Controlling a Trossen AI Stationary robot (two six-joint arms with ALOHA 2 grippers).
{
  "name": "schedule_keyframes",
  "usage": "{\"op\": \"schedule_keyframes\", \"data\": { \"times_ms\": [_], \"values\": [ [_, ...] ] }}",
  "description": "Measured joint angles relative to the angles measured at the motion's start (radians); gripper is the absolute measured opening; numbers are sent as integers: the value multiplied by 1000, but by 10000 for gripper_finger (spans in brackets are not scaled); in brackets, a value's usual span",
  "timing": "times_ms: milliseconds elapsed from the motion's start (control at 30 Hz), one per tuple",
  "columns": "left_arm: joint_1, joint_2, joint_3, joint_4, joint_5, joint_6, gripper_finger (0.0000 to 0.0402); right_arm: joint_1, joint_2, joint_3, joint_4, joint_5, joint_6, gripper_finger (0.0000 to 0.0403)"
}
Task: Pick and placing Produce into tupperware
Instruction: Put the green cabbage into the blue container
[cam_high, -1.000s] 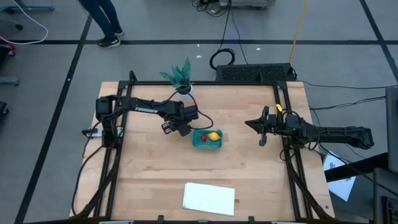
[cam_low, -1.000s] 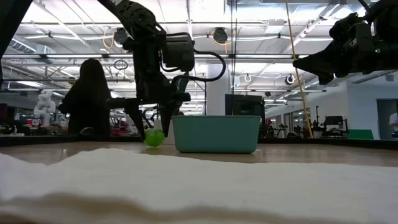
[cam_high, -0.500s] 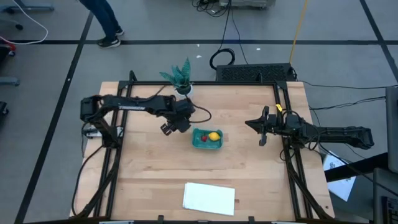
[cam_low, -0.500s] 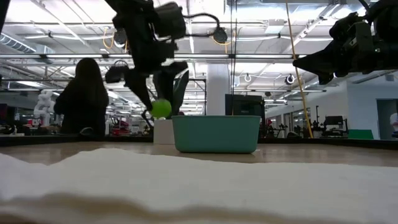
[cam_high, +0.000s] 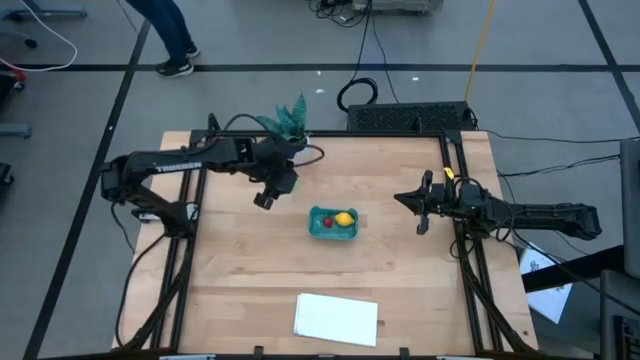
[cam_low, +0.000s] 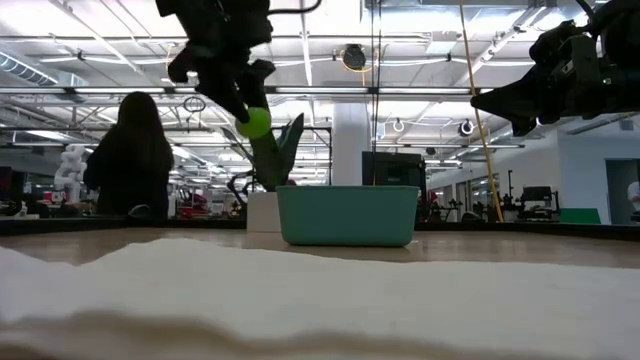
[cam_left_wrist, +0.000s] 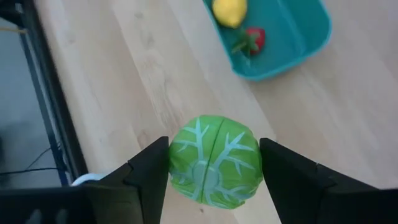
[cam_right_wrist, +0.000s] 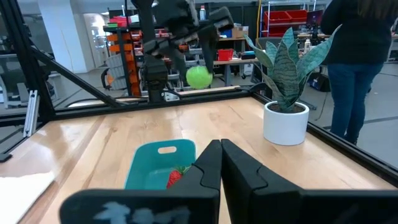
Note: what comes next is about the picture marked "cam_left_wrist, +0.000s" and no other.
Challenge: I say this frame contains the teal plastic container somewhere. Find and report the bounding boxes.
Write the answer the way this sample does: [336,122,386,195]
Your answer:
[201,0,333,83]

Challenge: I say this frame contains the black aluminium table frame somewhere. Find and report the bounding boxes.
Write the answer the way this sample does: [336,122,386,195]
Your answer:
[0,0,90,188]

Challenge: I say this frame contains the green toy cabbage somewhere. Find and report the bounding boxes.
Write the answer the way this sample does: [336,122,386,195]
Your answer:
[167,114,265,210]

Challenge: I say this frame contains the tangled black floor cables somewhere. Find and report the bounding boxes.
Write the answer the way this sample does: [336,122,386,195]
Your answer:
[0,146,60,177]

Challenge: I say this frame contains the yellow toy lemon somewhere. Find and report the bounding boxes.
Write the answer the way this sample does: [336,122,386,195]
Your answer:
[211,0,249,30]

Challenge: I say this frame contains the red toy strawberry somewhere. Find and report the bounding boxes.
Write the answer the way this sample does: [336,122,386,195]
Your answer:
[230,26,266,57]

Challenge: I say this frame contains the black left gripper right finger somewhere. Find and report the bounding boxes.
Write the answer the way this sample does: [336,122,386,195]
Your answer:
[259,138,398,224]

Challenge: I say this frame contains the white plant pot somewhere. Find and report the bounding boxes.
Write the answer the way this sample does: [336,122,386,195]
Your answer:
[70,172,108,188]

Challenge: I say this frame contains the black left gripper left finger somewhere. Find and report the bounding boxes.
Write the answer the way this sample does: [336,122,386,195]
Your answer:
[0,136,170,224]

